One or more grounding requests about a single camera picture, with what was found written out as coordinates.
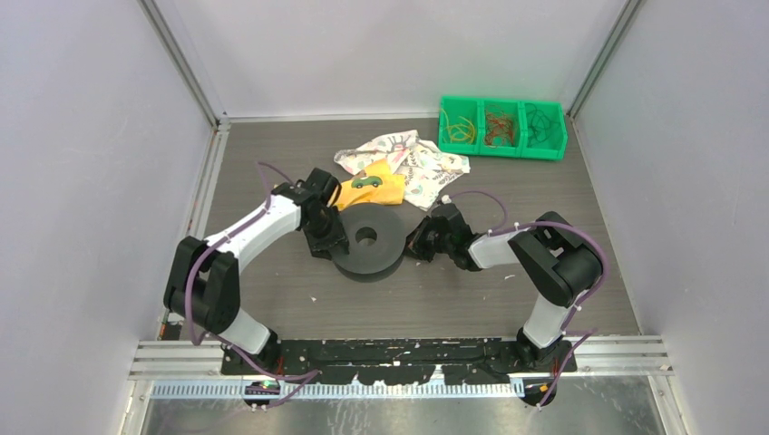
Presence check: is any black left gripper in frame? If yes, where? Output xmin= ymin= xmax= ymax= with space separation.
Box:
xmin=304 ymin=207 xmax=349 ymax=262

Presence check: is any white patterned cloth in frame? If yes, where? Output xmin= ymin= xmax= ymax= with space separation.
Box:
xmin=333 ymin=130 xmax=471 ymax=210

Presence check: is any dark green wire bundle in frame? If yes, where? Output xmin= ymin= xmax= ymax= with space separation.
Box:
xmin=523 ymin=102 xmax=561 ymax=145

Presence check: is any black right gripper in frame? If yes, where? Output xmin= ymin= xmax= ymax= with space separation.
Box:
xmin=394 ymin=215 xmax=453 ymax=263

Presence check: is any yellow wire bundle in bin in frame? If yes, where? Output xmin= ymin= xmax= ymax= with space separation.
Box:
xmin=441 ymin=108 xmax=479 ymax=145

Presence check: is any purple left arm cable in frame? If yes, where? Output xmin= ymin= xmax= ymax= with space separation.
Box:
xmin=182 ymin=160 xmax=323 ymax=411

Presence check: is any green three-compartment bin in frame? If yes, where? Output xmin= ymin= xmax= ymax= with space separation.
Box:
xmin=438 ymin=96 xmax=569 ymax=161

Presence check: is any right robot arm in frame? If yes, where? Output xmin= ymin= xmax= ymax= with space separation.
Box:
xmin=404 ymin=204 xmax=608 ymax=372

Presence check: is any slotted aluminium rail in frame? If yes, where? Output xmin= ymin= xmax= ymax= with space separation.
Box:
xmin=149 ymin=378 xmax=524 ymax=401

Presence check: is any red wire bundle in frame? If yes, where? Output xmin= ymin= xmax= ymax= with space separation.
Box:
xmin=483 ymin=104 xmax=517 ymax=147

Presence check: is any black cable spool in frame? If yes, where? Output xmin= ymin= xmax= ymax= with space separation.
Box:
xmin=331 ymin=203 xmax=406 ymax=283

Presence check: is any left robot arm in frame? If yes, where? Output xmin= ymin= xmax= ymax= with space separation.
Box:
xmin=163 ymin=168 xmax=349 ymax=375

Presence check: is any yellow snack bag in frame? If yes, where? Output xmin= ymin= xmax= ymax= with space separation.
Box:
xmin=336 ymin=159 xmax=405 ymax=211

